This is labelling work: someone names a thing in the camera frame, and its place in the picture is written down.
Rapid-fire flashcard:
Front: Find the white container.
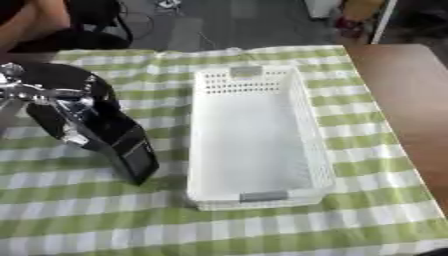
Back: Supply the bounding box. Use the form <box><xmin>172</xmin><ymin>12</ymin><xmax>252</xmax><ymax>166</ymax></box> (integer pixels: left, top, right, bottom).
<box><xmin>302</xmin><ymin>0</ymin><xmax>345</xmax><ymax>20</ymax></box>

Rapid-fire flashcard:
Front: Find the white pole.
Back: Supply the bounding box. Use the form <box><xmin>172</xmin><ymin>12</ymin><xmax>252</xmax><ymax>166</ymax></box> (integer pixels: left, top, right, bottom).
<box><xmin>367</xmin><ymin>0</ymin><xmax>401</xmax><ymax>45</ymax></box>

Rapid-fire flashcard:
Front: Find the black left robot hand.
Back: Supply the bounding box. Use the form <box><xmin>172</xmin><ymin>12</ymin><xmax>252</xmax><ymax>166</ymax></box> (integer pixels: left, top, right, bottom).
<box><xmin>12</xmin><ymin>62</ymin><xmax>161</xmax><ymax>187</ymax></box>

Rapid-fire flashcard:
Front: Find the person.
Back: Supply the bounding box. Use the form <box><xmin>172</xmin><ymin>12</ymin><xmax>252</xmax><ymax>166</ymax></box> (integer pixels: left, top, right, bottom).
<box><xmin>332</xmin><ymin>0</ymin><xmax>387</xmax><ymax>46</ymax></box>

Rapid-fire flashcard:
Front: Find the white perforated plastic basket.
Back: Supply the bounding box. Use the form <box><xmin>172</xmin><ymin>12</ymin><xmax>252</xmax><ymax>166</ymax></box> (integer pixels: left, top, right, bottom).
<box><xmin>183</xmin><ymin>64</ymin><xmax>340</xmax><ymax>212</ymax></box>

